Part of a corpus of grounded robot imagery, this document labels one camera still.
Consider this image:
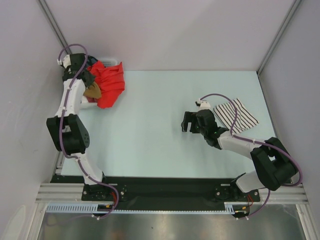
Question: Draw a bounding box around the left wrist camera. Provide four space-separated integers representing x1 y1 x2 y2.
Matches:
57 54 71 69

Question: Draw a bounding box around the right aluminium corner post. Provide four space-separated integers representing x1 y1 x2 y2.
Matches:
256 0 304 77

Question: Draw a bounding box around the dark blue garment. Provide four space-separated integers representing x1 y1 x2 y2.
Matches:
87 55 99 66

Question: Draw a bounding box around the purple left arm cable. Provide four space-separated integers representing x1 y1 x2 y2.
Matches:
57 43 121 221

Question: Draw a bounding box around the red garment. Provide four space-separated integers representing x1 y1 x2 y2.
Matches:
87 61 125 109

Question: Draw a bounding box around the tan brown garment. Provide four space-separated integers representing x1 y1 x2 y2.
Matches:
83 81 102 99

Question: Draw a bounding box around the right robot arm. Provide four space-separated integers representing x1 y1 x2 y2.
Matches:
181 109 299 201

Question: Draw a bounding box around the aluminium corner post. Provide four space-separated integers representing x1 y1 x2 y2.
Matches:
256 0 304 77
36 0 72 56

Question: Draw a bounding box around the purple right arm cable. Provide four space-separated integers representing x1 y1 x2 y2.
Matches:
198 93 305 221

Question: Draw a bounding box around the white plastic laundry basket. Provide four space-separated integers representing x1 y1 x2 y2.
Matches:
79 57 118 111

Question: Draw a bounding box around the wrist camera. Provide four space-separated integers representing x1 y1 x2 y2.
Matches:
195 98 211 111
57 54 71 69

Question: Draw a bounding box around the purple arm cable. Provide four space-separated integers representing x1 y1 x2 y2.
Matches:
57 43 121 221
198 93 305 221

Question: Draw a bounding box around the black white striped tank top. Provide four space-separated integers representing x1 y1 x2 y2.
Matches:
213 98 260 134

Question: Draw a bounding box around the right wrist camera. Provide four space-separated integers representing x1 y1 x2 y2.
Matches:
195 98 211 111

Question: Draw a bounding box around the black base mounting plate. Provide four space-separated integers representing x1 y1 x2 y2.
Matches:
50 175 268 212

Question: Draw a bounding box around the aluminium frame rail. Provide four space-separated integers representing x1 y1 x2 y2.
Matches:
35 183 309 205

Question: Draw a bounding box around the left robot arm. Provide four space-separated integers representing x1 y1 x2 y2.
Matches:
46 53 111 200

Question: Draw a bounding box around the left aluminium corner post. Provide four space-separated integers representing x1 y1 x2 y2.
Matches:
36 0 72 56

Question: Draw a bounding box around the white slotted cable duct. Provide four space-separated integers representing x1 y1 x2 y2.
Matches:
46 203 248 215

